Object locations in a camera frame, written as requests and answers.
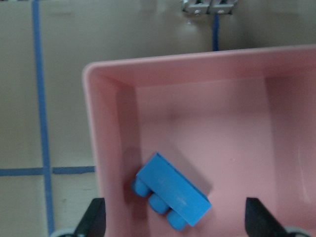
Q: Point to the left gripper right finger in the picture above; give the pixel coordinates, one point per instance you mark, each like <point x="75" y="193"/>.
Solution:
<point x="259" y="222"/>

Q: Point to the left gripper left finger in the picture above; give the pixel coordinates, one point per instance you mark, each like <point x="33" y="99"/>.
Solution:
<point x="93" y="222"/>

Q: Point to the blue toy block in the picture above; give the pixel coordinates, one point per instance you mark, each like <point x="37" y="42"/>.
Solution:
<point x="170" y="193"/>

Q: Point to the pink plastic box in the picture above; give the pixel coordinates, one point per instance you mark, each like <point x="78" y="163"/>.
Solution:
<point x="238" y="124"/>

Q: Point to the aluminium frame post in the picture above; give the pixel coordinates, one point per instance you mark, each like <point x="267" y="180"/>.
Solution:
<point x="208" y="7"/>

